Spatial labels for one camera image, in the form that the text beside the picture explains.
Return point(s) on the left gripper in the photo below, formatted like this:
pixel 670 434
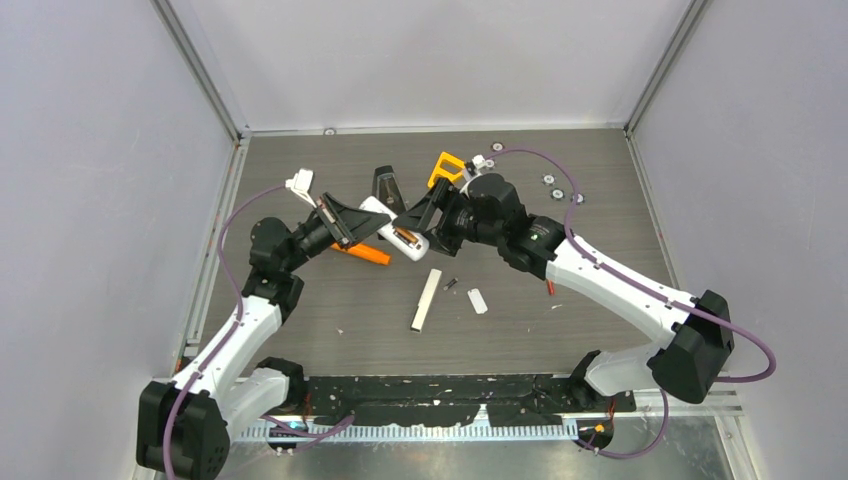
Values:
pixel 350 225

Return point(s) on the orange toy microphone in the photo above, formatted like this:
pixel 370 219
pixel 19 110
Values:
pixel 366 253

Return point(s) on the long white box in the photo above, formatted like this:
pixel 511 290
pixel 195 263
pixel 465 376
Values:
pixel 425 300

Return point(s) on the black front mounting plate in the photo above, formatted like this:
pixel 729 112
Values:
pixel 451 400

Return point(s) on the white battery cover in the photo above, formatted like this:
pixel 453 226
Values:
pixel 477 301

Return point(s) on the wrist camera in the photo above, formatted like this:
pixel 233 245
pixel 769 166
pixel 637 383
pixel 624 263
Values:
pixel 300 185
pixel 475 167

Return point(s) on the yellow triangle bracket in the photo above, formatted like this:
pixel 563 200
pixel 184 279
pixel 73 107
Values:
pixel 449 167

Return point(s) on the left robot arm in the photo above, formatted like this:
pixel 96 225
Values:
pixel 186 424

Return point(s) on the black metronome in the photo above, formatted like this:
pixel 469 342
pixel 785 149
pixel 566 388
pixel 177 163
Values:
pixel 386 189

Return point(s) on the orange battery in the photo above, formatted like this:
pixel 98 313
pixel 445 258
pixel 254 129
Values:
pixel 408 237

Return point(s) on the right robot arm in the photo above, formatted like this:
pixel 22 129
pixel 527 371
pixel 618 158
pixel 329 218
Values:
pixel 687 351

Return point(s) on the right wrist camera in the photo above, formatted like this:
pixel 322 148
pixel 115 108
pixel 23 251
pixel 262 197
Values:
pixel 475 167

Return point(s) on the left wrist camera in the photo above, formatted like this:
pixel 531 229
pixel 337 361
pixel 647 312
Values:
pixel 300 185

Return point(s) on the white remote control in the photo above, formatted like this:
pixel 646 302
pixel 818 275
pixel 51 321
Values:
pixel 414 253

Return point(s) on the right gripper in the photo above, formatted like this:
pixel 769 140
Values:
pixel 446 199

